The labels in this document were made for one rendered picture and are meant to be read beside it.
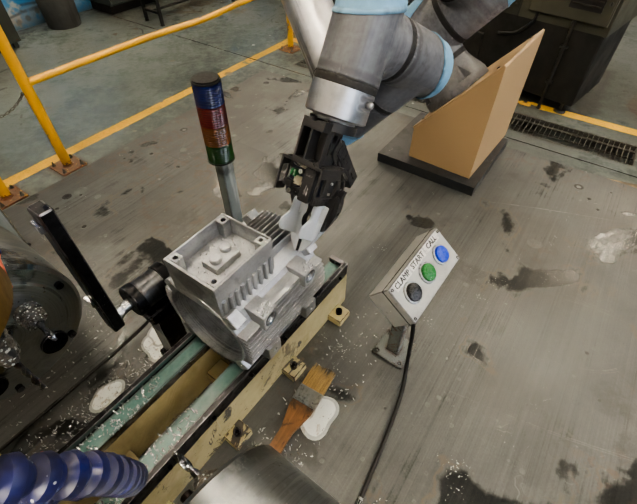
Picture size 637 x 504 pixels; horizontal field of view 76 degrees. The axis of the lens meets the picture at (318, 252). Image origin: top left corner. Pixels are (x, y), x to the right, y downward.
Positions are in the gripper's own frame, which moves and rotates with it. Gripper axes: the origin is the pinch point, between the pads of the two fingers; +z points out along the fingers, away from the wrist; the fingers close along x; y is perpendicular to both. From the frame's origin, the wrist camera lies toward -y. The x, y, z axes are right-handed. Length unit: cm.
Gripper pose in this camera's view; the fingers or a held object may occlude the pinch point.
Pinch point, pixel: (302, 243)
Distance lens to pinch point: 66.9
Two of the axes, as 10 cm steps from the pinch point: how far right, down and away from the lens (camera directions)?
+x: 8.0, 4.4, -4.1
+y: -5.2, 1.7, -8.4
